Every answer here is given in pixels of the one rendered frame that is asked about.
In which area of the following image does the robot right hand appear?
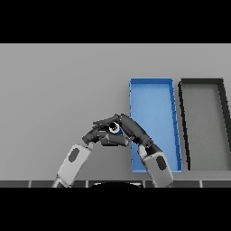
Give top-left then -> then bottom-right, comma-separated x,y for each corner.
115,113 -> 163,157

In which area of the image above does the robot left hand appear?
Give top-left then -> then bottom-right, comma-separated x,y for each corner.
81,115 -> 131,147

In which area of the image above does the blue pipe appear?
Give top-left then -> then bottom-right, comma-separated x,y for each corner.
107,121 -> 125,136

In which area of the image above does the blue bin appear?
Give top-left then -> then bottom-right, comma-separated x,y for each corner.
129,77 -> 183,174

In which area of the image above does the dark grey bin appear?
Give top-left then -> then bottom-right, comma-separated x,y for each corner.
177,78 -> 231,171

